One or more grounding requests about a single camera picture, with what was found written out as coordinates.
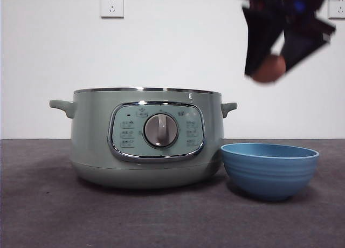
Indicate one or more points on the brown egg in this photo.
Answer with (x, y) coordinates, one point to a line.
(270, 70)

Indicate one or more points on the blue ribbed bowl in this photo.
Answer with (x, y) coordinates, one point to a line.
(269, 175)

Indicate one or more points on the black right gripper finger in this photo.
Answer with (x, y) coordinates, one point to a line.
(304, 40)
(260, 37)

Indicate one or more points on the pale green electric steamer pot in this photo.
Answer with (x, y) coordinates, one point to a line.
(89, 129)

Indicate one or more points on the white wall socket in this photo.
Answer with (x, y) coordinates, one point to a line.
(339, 10)
(112, 6)

